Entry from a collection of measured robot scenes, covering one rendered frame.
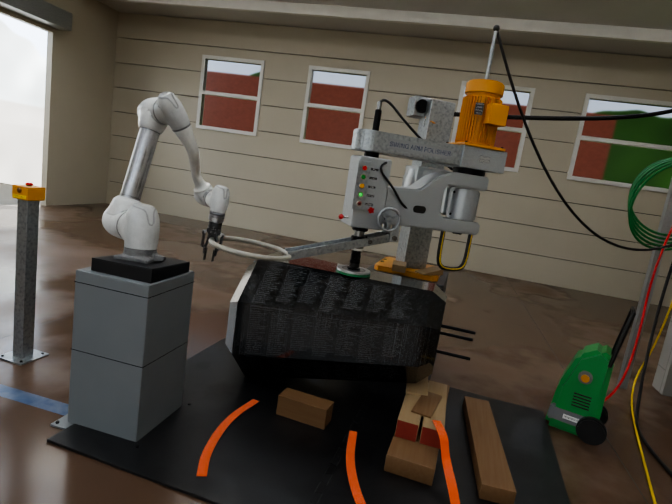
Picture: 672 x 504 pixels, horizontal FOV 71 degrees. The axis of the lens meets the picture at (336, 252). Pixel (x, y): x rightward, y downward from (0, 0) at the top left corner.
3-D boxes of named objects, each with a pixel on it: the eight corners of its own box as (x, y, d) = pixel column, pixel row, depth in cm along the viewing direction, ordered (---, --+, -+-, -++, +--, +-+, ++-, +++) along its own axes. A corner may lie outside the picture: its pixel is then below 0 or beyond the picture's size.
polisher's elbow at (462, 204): (439, 215, 311) (445, 186, 308) (465, 218, 316) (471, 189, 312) (452, 219, 293) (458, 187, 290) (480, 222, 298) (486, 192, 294)
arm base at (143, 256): (154, 265, 225) (155, 253, 224) (112, 258, 228) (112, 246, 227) (173, 260, 243) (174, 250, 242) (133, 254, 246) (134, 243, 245)
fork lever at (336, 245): (389, 236, 306) (389, 228, 304) (400, 241, 287) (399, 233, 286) (285, 254, 292) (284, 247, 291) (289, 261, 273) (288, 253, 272)
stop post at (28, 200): (25, 347, 308) (31, 182, 290) (49, 355, 303) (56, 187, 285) (-5, 357, 289) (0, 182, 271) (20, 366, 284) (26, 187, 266)
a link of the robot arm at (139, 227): (133, 250, 224) (137, 204, 221) (114, 244, 235) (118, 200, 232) (164, 250, 236) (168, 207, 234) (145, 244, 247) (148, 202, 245)
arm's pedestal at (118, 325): (138, 453, 220) (152, 290, 207) (50, 426, 231) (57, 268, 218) (194, 406, 269) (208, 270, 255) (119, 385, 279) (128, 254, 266)
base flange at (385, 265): (385, 260, 405) (385, 255, 404) (442, 272, 392) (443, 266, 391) (372, 269, 358) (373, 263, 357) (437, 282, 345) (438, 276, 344)
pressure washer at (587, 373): (605, 428, 317) (637, 305, 302) (603, 450, 287) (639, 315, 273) (549, 408, 335) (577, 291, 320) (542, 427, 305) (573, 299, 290)
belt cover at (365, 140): (481, 177, 316) (486, 152, 313) (502, 179, 292) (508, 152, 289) (345, 155, 291) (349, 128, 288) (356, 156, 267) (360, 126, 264)
